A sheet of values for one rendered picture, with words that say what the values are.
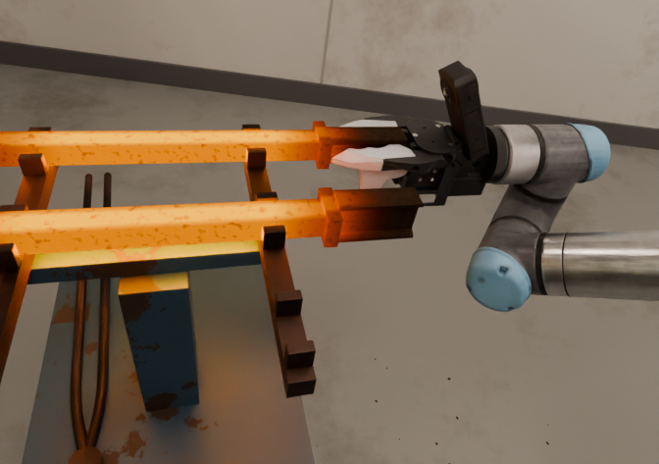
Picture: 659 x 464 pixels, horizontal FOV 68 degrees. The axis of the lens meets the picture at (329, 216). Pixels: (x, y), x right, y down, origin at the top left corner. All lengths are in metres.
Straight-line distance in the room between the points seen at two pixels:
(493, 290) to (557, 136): 0.20
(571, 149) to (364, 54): 2.03
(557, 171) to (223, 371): 0.48
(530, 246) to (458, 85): 0.21
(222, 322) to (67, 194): 1.52
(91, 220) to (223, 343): 0.30
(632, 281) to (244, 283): 0.49
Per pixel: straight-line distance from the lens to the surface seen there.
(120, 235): 0.44
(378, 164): 0.54
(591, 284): 0.60
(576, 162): 0.68
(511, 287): 0.60
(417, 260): 1.91
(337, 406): 1.49
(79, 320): 0.72
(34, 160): 0.53
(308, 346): 0.35
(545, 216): 0.71
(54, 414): 0.67
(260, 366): 0.66
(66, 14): 2.90
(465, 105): 0.55
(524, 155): 0.63
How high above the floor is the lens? 1.31
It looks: 41 degrees down
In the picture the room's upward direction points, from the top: 10 degrees clockwise
